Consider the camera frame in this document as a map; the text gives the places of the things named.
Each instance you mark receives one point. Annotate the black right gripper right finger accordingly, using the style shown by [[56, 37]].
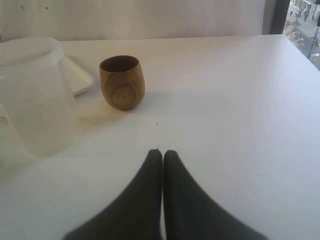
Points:
[[190, 214]]

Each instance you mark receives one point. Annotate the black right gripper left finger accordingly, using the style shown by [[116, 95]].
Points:
[[135, 213]]

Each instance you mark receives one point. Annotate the brown wooden cup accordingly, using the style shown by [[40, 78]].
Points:
[[122, 81]]

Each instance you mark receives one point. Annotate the frosted plastic container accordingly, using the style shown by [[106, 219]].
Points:
[[36, 97]]

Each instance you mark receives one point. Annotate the white plastic tray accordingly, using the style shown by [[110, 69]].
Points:
[[79, 80]]

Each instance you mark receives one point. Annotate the dark window frame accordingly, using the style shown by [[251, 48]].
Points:
[[274, 16]]

